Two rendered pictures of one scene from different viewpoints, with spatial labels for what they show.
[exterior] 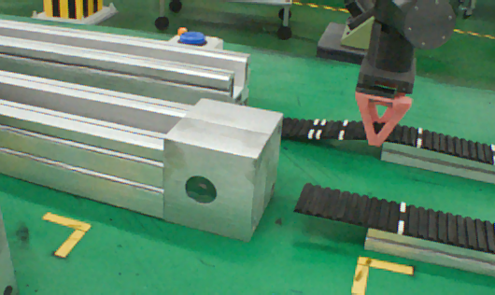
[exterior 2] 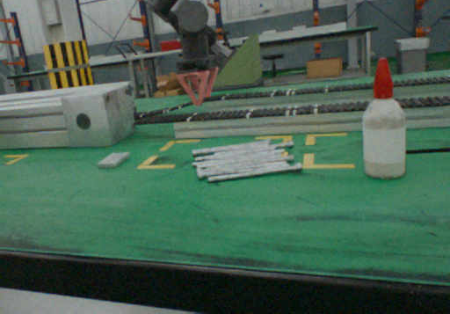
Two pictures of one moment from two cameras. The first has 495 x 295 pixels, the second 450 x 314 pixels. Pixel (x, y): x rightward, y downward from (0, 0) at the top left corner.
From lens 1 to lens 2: 0.36 m
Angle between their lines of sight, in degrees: 17
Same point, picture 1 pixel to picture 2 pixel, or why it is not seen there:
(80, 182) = (27, 139)
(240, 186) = (99, 112)
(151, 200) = (62, 136)
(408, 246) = (199, 131)
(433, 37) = (198, 23)
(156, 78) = not seen: hidden behind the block
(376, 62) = (185, 56)
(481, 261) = (243, 128)
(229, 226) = (100, 139)
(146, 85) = not seen: hidden behind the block
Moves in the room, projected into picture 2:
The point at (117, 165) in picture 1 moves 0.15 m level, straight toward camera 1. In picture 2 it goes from (42, 121) to (26, 138)
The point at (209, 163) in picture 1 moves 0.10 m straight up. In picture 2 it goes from (83, 104) to (72, 47)
